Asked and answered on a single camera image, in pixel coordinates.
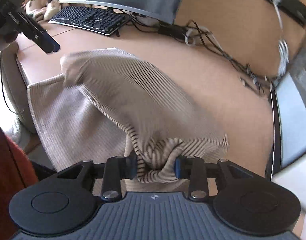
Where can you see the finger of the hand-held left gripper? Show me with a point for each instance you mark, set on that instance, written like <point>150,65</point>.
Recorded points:
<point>51,42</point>
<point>44,46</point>

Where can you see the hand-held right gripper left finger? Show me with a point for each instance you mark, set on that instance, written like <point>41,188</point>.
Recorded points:
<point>131,167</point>

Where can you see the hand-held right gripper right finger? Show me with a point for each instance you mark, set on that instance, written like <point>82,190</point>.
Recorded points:
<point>178,167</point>

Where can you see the striped cream shirt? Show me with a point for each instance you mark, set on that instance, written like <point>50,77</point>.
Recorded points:
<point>105,92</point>

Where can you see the person's left hand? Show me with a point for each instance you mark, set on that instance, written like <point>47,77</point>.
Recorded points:
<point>4,42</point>

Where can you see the white sneaker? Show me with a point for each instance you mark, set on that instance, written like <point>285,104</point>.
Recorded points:
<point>51,11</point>

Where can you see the black mechanical keyboard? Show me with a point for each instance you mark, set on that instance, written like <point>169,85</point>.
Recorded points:
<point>88,18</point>

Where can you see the beige padded chair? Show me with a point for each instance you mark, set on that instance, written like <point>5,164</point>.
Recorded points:
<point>15,92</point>

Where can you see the black power adapter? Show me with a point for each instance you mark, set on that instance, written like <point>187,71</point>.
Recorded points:
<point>172,31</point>

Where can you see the person's red clothing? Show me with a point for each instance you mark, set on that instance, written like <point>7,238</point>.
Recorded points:
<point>8,180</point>

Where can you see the white computer case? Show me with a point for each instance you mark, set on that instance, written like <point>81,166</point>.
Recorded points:
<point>295,110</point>

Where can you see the black socket rail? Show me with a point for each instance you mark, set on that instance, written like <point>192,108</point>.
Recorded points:
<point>290,2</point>

